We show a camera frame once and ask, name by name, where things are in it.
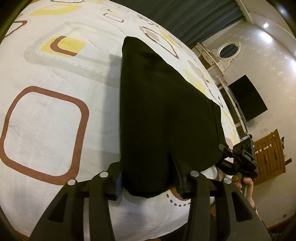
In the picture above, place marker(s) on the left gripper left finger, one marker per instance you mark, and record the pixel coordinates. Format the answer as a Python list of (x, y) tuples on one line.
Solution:
[(80, 208)]

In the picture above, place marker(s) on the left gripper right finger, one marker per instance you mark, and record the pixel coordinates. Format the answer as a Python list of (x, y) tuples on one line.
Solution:
[(219, 211)]

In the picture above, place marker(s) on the black pants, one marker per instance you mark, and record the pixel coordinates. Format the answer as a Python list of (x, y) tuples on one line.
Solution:
[(167, 126)]

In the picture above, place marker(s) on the person's right hand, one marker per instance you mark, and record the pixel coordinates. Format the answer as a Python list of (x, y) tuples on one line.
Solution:
[(246, 188)]

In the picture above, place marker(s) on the wooden door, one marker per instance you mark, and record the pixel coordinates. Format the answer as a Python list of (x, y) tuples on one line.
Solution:
[(270, 157)]

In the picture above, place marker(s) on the white tv stand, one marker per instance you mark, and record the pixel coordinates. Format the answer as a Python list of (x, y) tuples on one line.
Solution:
[(234, 108)]

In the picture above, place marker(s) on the black flat television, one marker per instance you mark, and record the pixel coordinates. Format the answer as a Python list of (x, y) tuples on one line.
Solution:
[(248, 98)]

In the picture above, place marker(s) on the white dressing table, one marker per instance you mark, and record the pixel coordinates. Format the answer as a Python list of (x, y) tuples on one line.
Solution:
[(211, 62)]

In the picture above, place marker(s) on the oval vanity mirror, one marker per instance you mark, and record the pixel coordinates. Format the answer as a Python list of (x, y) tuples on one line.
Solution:
[(227, 52)]

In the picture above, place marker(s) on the patterned white bed sheet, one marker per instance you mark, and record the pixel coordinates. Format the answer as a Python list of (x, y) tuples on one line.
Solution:
[(60, 72)]

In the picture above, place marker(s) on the dark teal curtain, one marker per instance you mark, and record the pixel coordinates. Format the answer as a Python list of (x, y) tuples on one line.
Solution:
[(191, 21)]

